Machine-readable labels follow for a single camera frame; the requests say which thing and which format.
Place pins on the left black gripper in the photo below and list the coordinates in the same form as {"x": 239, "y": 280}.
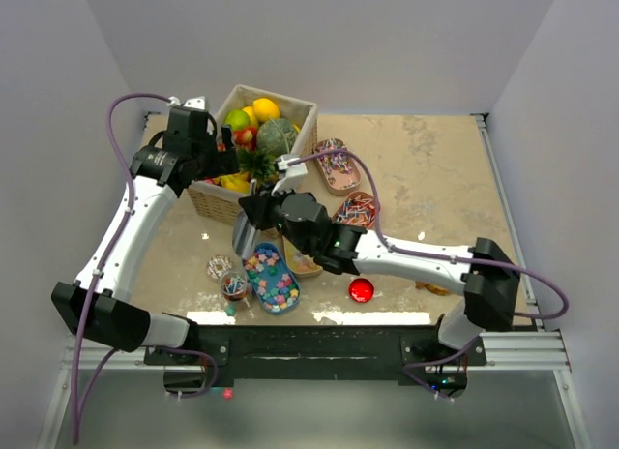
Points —
{"x": 225, "y": 161}

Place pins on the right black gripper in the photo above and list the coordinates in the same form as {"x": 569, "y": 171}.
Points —
{"x": 259, "y": 206}

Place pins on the clear glass jar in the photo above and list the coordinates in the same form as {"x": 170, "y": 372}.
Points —
{"x": 236, "y": 286}

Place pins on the silver metal scoop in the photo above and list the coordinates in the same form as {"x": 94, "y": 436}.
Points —
{"x": 246, "y": 228}

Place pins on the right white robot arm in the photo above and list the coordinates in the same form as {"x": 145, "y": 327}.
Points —
{"x": 482, "y": 275}

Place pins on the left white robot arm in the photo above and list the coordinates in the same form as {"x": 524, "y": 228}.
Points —
{"x": 97, "y": 305}

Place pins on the yellow tray gummy candies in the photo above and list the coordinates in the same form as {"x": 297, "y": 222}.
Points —
{"x": 302, "y": 266}

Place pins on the blue tray star candies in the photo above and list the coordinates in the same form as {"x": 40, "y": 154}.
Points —
{"x": 273, "y": 283}

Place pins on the yellow bananas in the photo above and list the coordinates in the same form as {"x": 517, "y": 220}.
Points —
{"x": 238, "y": 182}

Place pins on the toy pineapple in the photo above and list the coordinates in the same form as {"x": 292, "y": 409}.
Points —
{"x": 260, "y": 165}

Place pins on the green lime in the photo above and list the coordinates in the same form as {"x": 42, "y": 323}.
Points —
{"x": 237, "y": 120}

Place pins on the green cantaloupe melon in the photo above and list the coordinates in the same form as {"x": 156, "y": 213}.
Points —
{"x": 276, "y": 137}

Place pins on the pink tray swirl lollipops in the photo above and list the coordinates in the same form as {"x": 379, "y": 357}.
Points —
{"x": 338, "y": 171}

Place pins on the yellow lemon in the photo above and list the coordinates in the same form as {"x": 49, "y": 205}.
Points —
{"x": 265, "y": 109}

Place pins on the pink tray of lollipops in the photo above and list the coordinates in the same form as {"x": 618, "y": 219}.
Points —
{"x": 359, "y": 209}

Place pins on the sprinkled donut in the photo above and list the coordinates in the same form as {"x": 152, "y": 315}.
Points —
{"x": 218, "y": 265}

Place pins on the teal star candy on table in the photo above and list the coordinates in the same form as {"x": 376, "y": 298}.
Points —
{"x": 230, "y": 310}

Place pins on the bread slice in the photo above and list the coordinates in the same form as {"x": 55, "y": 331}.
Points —
{"x": 432, "y": 288}

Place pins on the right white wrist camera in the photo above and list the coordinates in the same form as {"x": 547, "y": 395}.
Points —
{"x": 292, "y": 171}

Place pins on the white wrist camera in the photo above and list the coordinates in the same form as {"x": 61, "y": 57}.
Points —
{"x": 197, "y": 103}
{"x": 292, "y": 171}

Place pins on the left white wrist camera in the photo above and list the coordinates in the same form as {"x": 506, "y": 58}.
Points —
{"x": 197, "y": 103}

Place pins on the black base mount frame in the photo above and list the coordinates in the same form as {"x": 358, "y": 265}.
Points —
{"x": 407, "y": 355}

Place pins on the aluminium rail frame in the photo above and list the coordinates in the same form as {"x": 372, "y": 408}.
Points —
{"x": 523, "y": 351}

